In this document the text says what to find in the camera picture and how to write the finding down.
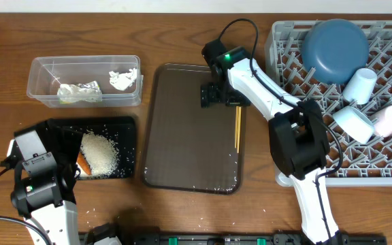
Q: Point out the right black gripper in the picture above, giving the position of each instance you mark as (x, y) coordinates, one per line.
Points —
(208, 95)

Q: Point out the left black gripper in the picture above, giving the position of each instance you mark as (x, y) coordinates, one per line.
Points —
(71, 147)

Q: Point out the wooden chopstick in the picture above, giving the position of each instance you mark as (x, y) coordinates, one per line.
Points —
(239, 130)
(237, 120)

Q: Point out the orange carrot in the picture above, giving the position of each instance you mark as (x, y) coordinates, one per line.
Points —
(81, 161)

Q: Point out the white rice pile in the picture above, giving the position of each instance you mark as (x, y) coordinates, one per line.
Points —
(103, 157)

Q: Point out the yellow foil snack wrapper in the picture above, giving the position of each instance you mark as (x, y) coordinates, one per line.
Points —
(72, 93)

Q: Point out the white tissue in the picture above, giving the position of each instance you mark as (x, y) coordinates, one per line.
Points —
(122, 81)

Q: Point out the dark blue plate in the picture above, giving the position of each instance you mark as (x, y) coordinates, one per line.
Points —
(335, 49)

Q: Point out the light blue bowl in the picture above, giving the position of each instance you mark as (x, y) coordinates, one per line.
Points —
(355, 124)

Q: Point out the light blue cup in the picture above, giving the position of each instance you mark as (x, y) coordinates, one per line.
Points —
(360, 86)

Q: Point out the white cup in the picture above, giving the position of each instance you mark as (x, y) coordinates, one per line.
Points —
(383, 122)

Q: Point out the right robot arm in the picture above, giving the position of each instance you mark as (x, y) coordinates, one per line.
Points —
(297, 134)

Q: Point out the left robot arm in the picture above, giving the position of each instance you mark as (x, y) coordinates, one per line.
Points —
(43, 159)

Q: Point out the black waste tray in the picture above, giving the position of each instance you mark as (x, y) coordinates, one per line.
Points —
(120, 129)

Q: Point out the grey dishwasher rack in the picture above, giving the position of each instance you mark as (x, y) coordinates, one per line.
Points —
(367, 164)

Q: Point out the clear plastic bin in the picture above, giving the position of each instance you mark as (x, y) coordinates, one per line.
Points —
(47, 73)

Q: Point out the brown serving tray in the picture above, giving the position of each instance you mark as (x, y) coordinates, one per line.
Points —
(187, 147)

